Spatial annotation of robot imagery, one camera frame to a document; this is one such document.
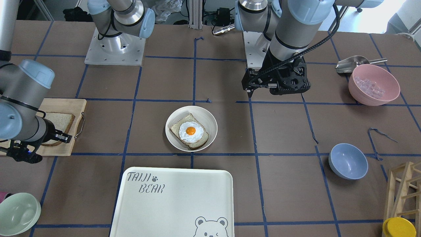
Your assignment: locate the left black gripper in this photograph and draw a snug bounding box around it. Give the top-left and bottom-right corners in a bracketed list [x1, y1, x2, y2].
[242, 53, 311, 97]

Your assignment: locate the blue bowl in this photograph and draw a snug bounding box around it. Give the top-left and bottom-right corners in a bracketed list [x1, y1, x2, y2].
[328, 144, 368, 180]

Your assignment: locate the wooden cutting board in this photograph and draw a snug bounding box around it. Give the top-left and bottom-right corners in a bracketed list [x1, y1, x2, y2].
[1, 96, 86, 156]

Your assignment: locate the metal scoop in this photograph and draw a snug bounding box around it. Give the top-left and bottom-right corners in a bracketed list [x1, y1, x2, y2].
[335, 56, 388, 74]

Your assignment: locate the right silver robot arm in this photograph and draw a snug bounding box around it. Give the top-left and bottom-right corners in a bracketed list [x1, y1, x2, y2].
[0, 0, 155, 164]

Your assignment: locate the bread slice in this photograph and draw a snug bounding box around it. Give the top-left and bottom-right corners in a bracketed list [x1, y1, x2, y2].
[45, 112, 75, 134]
[170, 114, 209, 150]

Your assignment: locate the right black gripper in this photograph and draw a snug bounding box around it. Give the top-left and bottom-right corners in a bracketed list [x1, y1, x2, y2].
[6, 118, 72, 164]

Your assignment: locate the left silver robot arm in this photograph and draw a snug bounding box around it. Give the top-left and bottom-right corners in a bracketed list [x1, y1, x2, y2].
[235, 0, 382, 98]

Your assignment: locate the white bear tray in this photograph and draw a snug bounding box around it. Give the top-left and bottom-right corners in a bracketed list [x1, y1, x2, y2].
[110, 167, 235, 237]

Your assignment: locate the fried egg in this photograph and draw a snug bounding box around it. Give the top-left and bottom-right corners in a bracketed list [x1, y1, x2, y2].
[179, 121, 205, 144]

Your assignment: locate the yellow mug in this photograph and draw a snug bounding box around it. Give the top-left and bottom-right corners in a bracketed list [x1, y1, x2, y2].
[382, 217, 417, 237]

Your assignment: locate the bread slice under egg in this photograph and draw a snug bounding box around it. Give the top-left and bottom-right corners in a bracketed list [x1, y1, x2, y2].
[170, 114, 209, 150]

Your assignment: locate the green bowl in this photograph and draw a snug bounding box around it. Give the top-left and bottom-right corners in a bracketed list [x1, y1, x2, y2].
[0, 193, 41, 236]

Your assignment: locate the white round plate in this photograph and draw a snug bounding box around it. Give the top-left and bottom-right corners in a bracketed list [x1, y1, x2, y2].
[164, 106, 218, 152]

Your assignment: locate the pink bowl with ice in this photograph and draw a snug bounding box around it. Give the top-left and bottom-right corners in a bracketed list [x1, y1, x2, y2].
[348, 64, 401, 106]

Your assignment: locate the pink cloth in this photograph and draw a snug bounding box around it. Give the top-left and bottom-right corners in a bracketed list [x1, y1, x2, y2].
[0, 192, 13, 203]

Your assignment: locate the wooden mug rack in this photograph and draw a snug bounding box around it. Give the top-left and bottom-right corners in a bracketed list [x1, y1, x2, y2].
[384, 162, 421, 231]

